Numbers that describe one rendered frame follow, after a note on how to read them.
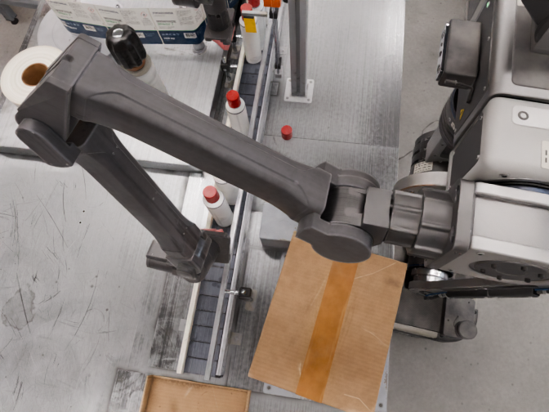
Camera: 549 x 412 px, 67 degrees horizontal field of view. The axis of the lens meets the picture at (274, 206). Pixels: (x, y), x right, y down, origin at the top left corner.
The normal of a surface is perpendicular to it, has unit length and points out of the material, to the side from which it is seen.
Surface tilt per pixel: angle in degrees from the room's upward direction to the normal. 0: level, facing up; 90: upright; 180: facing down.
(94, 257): 0
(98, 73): 30
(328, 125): 0
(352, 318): 0
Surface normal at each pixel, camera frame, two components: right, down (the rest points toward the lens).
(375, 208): -0.01, -0.51
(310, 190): 0.44, -0.36
